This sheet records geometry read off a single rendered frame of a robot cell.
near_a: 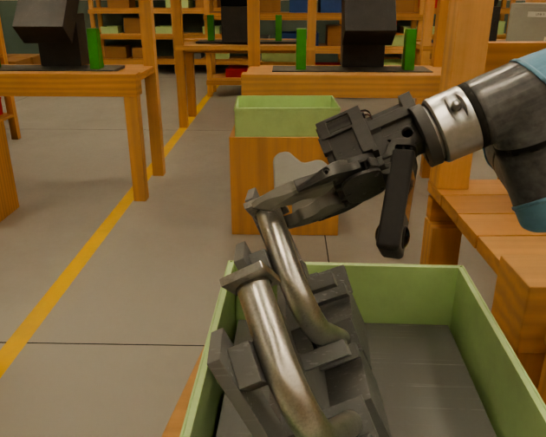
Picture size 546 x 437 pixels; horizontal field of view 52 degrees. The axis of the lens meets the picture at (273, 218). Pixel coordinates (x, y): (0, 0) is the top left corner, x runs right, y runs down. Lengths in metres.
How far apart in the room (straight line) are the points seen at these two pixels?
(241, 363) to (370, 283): 0.57
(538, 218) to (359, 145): 0.22
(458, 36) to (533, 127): 0.96
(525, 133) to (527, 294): 0.55
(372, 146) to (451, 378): 0.46
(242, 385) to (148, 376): 1.87
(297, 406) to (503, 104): 0.37
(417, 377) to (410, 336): 0.11
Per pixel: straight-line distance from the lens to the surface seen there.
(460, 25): 1.59
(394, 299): 1.03
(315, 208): 0.66
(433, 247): 1.74
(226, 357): 0.47
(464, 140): 0.63
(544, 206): 0.68
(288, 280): 0.61
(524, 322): 1.18
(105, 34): 11.04
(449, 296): 1.05
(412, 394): 0.90
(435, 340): 1.02
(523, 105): 0.64
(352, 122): 0.63
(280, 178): 0.61
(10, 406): 2.36
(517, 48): 1.74
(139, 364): 2.41
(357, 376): 0.79
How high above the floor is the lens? 1.40
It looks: 22 degrees down
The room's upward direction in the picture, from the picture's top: straight up
